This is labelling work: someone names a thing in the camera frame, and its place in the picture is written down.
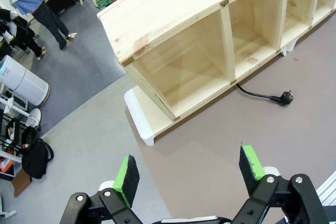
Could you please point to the white floor stand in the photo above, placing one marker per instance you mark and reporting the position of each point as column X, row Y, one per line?
column 32, row 116

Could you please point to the brown cardboard piece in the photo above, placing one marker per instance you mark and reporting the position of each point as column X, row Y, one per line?
column 21, row 183

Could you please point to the light wooden four-compartment shelf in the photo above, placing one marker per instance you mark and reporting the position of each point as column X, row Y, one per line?
column 170, row 3

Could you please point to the white-legged wooden riser stand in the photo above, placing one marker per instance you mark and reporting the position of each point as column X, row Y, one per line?
column 143, row 127

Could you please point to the white ribbed panel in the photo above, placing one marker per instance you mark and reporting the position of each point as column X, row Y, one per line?
column 328, row 190

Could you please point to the black backpack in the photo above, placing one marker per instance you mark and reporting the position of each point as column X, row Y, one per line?
column 35, row 157

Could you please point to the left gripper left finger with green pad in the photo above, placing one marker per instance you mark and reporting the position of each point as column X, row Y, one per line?
column 126, row 179

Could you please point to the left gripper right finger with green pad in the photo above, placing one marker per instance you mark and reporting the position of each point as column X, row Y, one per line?
column 249, row 166

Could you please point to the white cylindrical air purifier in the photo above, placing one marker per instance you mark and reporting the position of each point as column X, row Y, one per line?
column 23, row 81

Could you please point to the black storage cart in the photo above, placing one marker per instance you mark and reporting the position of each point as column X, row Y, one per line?
column 15, row 132

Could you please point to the person in black clothes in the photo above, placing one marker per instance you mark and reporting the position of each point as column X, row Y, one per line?
column 22, row 33

